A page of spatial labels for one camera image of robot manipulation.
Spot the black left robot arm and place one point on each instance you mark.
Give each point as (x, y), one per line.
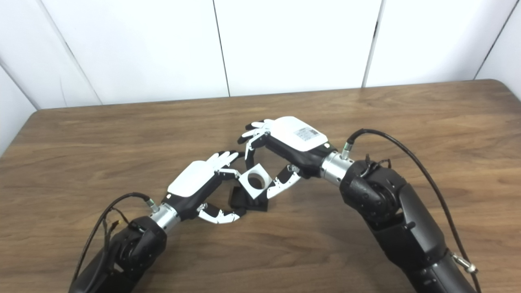
(130, 252)

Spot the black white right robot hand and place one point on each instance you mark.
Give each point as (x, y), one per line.
(293, 138)

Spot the black peg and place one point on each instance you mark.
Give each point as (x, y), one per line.
(238, 201)

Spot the white square piece with hole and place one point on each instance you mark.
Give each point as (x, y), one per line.
(246, 183)

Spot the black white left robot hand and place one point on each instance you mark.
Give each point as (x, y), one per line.
(191, 181)

